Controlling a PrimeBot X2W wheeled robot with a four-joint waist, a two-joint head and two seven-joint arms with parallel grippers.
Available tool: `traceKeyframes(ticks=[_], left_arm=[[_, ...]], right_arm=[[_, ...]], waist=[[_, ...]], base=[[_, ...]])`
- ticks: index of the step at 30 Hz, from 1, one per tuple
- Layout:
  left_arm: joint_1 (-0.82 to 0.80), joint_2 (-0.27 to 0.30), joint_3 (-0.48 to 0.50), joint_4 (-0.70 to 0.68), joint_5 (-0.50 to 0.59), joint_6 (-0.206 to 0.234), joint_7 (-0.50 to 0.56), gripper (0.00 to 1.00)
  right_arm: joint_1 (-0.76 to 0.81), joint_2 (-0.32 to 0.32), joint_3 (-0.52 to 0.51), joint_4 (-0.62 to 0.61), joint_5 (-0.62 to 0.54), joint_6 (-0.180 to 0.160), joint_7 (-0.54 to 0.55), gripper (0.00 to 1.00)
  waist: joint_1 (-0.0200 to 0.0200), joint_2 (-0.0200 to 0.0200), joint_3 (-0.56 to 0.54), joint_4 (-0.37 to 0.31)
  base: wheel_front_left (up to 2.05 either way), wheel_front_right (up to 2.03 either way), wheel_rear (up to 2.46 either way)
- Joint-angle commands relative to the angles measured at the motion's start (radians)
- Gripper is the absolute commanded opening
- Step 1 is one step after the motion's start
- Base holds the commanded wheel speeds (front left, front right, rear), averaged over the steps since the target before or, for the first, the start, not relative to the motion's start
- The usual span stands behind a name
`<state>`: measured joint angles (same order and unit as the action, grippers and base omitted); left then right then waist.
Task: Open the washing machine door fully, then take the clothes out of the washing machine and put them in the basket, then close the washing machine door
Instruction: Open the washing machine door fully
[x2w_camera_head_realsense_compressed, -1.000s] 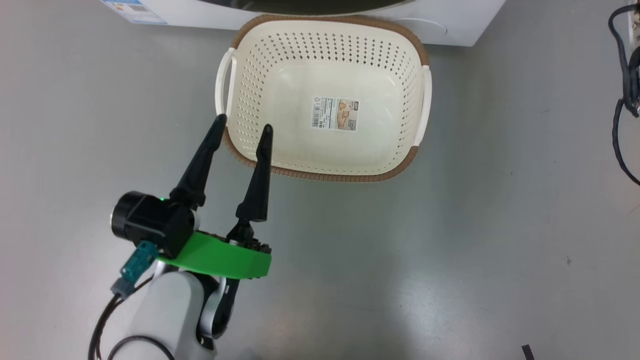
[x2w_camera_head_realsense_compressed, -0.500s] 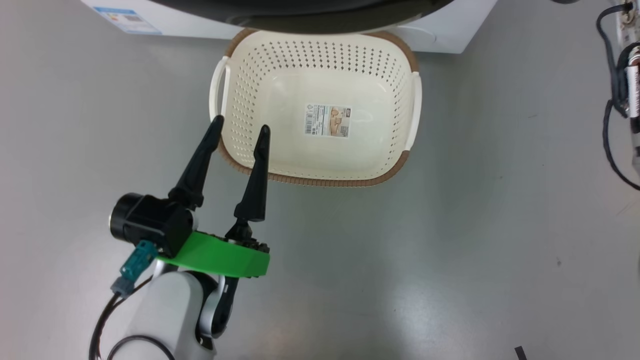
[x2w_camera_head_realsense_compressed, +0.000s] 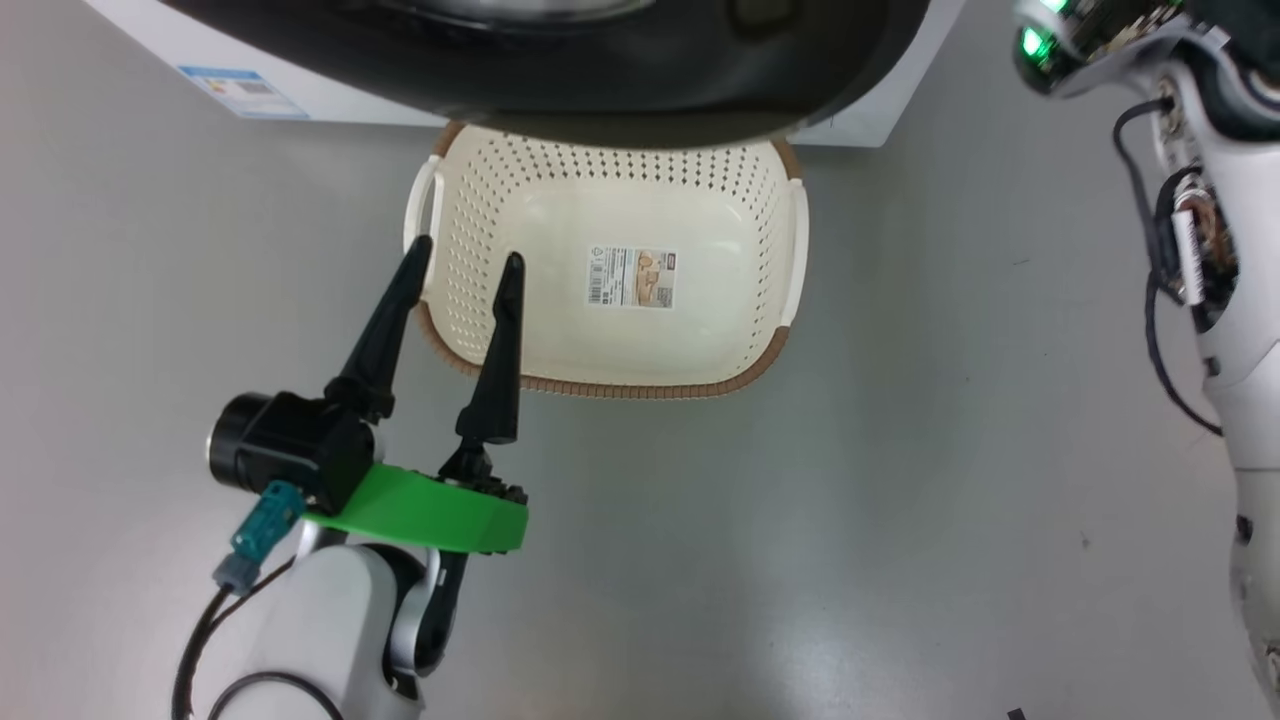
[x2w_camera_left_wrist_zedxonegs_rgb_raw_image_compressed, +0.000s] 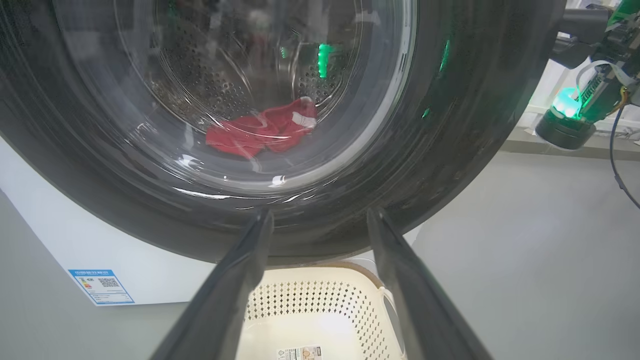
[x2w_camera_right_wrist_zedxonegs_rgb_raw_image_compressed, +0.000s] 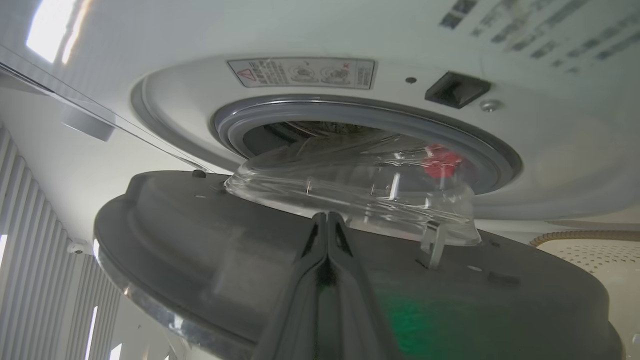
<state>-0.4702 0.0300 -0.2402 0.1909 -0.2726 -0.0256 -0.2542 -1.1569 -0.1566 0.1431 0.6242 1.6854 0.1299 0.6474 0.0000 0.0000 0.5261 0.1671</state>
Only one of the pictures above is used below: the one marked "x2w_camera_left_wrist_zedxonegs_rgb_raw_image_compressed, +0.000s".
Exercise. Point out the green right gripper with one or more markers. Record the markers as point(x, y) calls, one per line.
point(617, 60)

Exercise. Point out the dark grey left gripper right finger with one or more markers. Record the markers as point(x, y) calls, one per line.
point(415, 310)

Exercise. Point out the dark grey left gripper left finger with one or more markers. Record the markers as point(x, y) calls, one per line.
point(225, 300)

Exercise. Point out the black round glass washer door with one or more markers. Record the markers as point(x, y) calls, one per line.
point(450, 150)

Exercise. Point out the red garment with white stripes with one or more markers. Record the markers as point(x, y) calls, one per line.
point(260, 132)

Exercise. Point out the basket product label sticker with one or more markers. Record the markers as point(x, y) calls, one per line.
point(299, 353)

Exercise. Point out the cream perforated laundry basket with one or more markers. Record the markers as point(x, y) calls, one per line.
point(320, 310)

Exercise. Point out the white washing machine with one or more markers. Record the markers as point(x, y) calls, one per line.
point(100, 240)

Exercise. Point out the blue energy label sticker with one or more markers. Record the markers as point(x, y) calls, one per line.
point(102, 286)

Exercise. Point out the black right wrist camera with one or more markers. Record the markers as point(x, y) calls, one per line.
point(565, 127)

